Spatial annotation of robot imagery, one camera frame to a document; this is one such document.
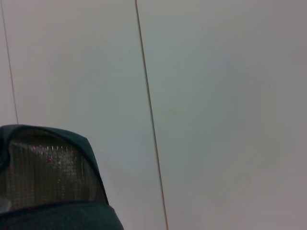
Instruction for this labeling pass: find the dark teal insulated bag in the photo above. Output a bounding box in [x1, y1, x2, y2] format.
[0, 124, 125, 230]

